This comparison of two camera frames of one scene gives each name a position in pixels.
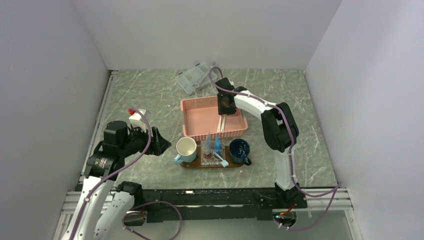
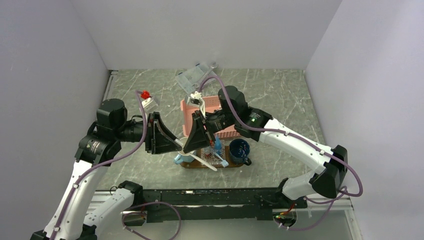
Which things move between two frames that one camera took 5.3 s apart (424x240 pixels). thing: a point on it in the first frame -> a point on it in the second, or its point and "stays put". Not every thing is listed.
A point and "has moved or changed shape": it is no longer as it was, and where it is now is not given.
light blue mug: x=186 y=147 stays put
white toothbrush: x=218 y=129 has moved or changed shape
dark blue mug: x=239 y=150 stays put
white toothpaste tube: x=208 y=148 stays put
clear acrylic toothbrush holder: x=208 y=157 stays put
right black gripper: x=222 y=111 -> x=198 y=137
